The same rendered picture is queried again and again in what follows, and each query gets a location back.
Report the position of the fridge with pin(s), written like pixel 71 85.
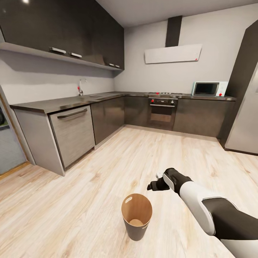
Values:
pixel 241 132

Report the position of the range hood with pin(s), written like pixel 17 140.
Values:
pixel 172 52

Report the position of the oven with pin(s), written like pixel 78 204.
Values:
pixel 161 110

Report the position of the cabinet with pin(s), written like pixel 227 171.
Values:
pixel 55 29
pixel 108 39

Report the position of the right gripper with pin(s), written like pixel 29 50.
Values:
pixel 156 185

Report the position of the trash can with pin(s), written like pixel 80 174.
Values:
pixel 137 214

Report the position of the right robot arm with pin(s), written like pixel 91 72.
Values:
pixel 216 215

